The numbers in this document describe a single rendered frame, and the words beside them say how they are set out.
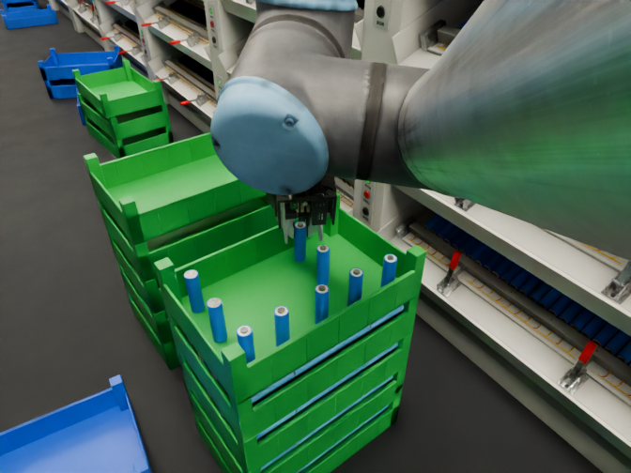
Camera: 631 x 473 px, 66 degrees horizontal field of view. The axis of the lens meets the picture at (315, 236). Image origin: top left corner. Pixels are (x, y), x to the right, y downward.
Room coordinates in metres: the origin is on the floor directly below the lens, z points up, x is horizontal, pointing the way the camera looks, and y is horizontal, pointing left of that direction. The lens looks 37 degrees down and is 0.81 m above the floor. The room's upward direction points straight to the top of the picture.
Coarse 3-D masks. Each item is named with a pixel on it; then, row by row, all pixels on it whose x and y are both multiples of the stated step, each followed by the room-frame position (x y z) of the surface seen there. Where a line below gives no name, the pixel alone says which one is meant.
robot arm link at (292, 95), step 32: (256, 32) 0.41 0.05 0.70; (288, 32) 0.39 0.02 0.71; (320, 32) 0.41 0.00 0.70; (256, 64) 0.35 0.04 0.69; (288, 64) 0.35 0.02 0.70; (320, 64) 0.35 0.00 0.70; (352, 64) 0.36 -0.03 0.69; (224, 96) 0.34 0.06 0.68; (256, 96) 0.32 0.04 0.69; (288, 96) 0.32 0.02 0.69; (320, 96) 0.33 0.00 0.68; (352, 96) 0.33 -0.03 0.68; (224, 128) 0.32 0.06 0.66; (256, 128) 0.31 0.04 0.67; (288, 128) 0.31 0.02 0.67; (320, 128) 0.31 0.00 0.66; (352, 128) 0.32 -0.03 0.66; (224, 160) 0.33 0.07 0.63; (256, 160) 0.32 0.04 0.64; (288, 160) 0.31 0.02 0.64; (320, 160) 0.31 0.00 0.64; (352, 160) 0.32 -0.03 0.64; (288, 192) 0.32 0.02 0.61
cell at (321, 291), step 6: (318, 288) 0.45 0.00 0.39; (324, 288) 0.45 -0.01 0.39; (318, 294) 0.44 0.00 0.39; (324, 294) 0.44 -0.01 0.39; (318, 300) 0.44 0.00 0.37; (324, 300) 0.44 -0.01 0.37; (318, 306) 0.44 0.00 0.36; (324, 306) 0.44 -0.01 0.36; (318, 312) 0.44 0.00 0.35; (324, 312) 0.44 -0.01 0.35; (318, 318) 0.44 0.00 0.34; (324, 318) 0.44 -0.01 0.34
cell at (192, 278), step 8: (192, 272) 0.48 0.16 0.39; (192, 280) 0.46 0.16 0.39; (192, 288) 0.46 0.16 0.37; (200, 288) 0.47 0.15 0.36; (192, 296) 0.46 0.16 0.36; (200, 296) 0.47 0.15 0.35; (192, 304) 0.46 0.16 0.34; (200, 304) 0.47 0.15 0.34; (192, 312) 0.47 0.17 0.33; (200, 312) 0.46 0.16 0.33
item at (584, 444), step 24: (432, 312) 0.74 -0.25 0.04; (456, 336) 0.68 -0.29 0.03; (480, 360) 0.63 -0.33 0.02; (504, 360) 0.60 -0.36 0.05; (504, 384) 0.58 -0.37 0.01; (528, 384) 0.55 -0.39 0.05; (528, 408) 0.53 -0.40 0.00; (552, 408) 0.50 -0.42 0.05; (576, 432) 0.46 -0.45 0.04; (600, 456) 0.42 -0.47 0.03; (624, 456) 0.41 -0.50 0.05
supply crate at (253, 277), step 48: (336, 192) 0.65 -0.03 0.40; (288, 240) 0.61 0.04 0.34; (336, 240) 0.63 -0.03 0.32; (384, 240) 0.56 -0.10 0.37; (240, 288) 0.51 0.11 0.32; (288, 288) 0.51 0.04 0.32; (336, 288) 0.51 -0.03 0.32; (384, 288) 0.46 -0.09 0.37; (192, 336) 0.41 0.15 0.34; (336, 336) 0.41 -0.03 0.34; (240, 384) 0.33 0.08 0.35
